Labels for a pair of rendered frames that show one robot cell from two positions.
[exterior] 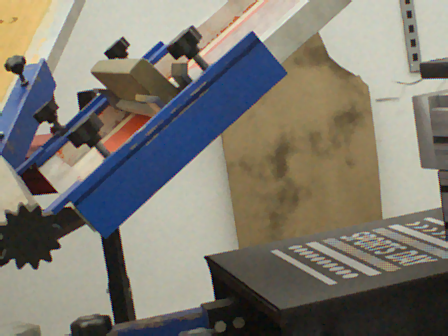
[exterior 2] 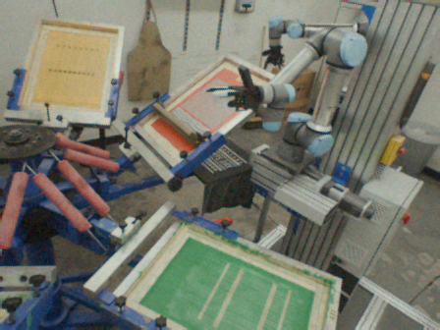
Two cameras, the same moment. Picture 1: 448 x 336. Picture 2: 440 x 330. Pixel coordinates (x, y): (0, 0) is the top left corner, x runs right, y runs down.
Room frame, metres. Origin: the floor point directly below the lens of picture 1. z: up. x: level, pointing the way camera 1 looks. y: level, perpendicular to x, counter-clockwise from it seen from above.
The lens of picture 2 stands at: (-0.05, 0.67, 2.09)
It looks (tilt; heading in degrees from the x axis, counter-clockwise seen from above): 32 degrees down; 335
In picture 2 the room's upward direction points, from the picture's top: 9 degrees clockwise
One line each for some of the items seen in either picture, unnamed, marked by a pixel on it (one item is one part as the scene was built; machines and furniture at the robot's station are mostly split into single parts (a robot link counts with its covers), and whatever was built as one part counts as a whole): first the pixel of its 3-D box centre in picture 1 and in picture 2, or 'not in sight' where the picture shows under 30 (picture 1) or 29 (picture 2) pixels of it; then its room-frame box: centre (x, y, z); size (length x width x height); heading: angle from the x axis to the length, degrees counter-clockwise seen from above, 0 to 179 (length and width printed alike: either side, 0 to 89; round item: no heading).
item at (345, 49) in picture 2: not in sight; (328, 96); (1.08, -0.32, 1.63); 0.15 x 0.12 x 0.55; 4
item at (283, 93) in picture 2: not in sight; (279, 94); (1.06, -0.06, 1.65); 0.11 x 0.08 x 0.09; 94
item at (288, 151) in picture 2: not in sight; (292, 146); (1.21, -0.31, 1.31); 0.15 x 0.15 x 0.10
